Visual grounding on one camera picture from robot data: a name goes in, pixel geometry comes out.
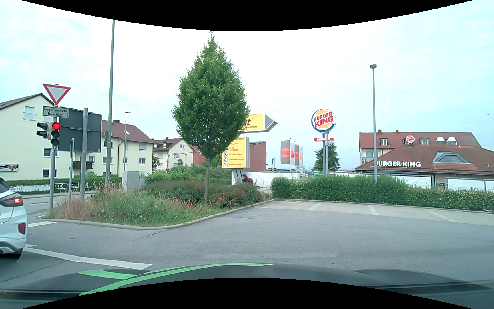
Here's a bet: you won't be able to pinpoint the red brick building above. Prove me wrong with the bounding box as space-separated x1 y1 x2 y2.
249 141 268 172

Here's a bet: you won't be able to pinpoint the road markings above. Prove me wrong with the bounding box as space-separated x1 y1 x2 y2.
23 201 494 271

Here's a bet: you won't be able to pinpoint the slender green tree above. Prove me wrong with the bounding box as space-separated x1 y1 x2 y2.
172 32 250 206

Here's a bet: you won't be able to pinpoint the paved parking area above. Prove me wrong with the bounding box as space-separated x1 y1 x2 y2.
256 199 494 229

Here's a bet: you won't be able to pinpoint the trimmed green hedge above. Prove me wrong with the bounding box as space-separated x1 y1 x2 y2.
270 174 494 215

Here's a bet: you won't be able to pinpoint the planted traffic island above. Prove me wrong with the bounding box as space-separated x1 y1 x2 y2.
43 178 273 230

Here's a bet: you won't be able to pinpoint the traffic light with give-way sign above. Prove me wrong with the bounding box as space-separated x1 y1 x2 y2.
36 84 72 210

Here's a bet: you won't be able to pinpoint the house with red tiled roof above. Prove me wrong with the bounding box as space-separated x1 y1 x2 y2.
359 130 482 165

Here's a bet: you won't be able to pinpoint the large sign seen from behind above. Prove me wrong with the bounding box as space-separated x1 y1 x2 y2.
57 107 103 201

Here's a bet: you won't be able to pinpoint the car's own bonnet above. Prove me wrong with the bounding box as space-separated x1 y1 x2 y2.
0 263 494 309

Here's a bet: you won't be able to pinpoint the thin curved lamp post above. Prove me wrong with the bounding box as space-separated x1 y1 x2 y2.
122 112 131 172

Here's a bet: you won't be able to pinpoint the row of flags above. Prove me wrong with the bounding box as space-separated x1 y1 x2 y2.
280 139 304 173

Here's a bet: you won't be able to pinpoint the restaurant building with red roof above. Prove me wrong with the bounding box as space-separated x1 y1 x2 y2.
355 144 494 192

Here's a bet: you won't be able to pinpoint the cream apartment building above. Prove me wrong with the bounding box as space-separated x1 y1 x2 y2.
0 93 73 182

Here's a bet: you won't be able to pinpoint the round restaurant sign on pole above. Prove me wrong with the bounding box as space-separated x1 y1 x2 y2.
311 108 337 176

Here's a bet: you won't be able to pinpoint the cream building with brown roof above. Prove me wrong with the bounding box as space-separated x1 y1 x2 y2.
72 119 155 177

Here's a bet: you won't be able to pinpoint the yellow billboard with arrow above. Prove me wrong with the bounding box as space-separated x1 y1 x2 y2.
222 113 278 185

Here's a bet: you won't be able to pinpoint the grey asphalt road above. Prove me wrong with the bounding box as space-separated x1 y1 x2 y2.
0 194 494 297

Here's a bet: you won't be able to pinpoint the tall grey lamp post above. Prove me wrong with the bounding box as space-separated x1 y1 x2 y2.
105 20 115 187

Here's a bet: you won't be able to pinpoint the low hedge by building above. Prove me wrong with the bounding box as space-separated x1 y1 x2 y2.
5 175 123 193

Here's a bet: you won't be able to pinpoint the grey street cabinet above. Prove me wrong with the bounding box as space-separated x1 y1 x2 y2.
122 171 140 191

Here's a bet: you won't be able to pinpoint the dark conifer tree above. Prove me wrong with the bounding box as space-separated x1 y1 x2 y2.
313 142 341 173

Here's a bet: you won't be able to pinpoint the white low wall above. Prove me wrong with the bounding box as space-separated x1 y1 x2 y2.
245 171 302 189

